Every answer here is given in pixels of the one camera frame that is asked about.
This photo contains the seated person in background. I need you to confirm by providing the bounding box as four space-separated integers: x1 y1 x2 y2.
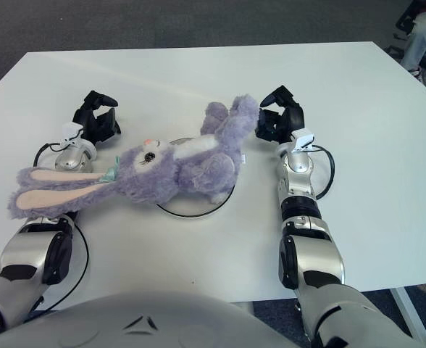
401 0 426 79

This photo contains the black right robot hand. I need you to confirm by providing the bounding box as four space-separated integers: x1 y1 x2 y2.
254 86 306 144

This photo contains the white right wrist connector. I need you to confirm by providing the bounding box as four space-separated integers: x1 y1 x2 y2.
291 133 316 153

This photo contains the purple plush bunny doll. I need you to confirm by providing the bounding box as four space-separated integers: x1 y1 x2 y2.
7 94 261 221

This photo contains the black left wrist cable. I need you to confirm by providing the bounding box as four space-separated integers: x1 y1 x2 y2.
33 143 69 167

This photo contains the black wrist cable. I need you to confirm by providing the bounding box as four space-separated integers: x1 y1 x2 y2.
306 144 335 200
33 143 69 167

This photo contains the grey robot torso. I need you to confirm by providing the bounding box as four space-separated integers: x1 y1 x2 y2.
0 289 301 348

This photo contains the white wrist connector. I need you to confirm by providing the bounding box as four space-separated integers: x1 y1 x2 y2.
61 123 84 148
291 133 316 153

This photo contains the white plate with black rim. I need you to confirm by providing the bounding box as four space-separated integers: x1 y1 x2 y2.
156 136 238 219

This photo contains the white table frame bar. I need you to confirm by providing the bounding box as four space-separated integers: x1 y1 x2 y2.
390 286 426 344

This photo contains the black office chair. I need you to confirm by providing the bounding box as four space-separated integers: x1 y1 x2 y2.
386 0 426 83

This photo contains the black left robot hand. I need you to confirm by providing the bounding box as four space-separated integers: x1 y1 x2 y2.
71 90 122 144

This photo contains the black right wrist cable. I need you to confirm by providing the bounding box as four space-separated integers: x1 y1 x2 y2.
306 144 335 200

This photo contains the black left elbow cable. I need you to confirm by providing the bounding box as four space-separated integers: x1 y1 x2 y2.
35 226 90 312

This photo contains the white left wrist connector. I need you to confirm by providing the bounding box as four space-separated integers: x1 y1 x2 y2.
61 123 84 148

